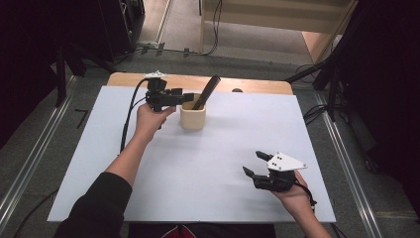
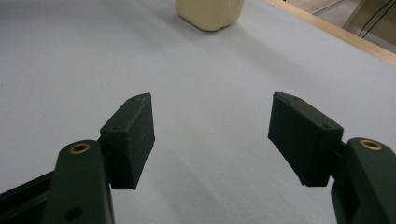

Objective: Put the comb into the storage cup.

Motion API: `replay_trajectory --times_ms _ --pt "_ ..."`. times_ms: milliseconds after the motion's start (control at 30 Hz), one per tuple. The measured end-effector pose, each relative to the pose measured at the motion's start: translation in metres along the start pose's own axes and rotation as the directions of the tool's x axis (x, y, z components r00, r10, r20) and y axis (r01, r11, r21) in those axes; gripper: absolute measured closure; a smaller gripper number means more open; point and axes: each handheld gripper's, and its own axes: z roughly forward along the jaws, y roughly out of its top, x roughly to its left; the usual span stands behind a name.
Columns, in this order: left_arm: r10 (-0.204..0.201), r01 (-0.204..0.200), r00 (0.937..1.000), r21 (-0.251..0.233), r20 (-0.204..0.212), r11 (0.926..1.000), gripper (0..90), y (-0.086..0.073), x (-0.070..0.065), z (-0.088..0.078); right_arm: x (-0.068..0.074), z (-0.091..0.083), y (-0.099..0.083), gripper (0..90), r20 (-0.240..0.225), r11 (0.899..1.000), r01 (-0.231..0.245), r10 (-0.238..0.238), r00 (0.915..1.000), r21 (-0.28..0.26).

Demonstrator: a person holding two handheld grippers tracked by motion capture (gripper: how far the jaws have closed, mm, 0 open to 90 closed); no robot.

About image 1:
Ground hanging black cable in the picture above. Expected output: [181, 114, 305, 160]
[197, 0, 224, 57]

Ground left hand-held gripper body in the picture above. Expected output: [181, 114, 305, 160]
[143, 69, 185, 113]

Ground looped black floor cables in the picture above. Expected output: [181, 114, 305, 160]
[302, 103, 329, 127]

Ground person's dark and red clothing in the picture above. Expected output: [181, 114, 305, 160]
[126, 223, 277, 238]

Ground person's right hand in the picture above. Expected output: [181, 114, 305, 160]
[269, 170, 315, 214]

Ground beige square cup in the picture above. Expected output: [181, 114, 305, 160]
[179, 92, 207, 131]

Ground right hand-held gripper cable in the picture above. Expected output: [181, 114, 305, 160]
[292, 180, 319, 212]

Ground dark equipment cabinet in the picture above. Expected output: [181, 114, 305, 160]
[97, 0, 147, 62]

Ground left hand-held gripper cable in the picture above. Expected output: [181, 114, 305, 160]
[119, 77, 151, 154]

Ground black metal stand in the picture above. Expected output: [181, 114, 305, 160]
[53, 42, 117, 109]
[284, 0, 353, 123]

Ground white table mat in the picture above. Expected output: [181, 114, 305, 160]
[47, 85, 337, 223]

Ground person's left hand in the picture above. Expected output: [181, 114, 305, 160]
[134, 103, 177, 142]

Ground black comb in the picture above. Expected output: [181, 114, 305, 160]
[191, 74, 222, 111]

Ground aluminium floor rail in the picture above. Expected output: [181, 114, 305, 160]
[0, 74, 79, 230]
[312, 89, 384, 238]

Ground light wooden furniture frame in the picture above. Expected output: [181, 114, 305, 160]
[198, 0, 360, 64]

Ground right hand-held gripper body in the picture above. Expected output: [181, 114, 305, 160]
[252, 151, 309, 193]

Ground hand-held gripper cable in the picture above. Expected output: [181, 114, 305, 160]
[119, 77, 151, 154]
[292, 180, 319, 212]

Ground black floor cable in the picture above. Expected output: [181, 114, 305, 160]
[12, 187, 59, 238]

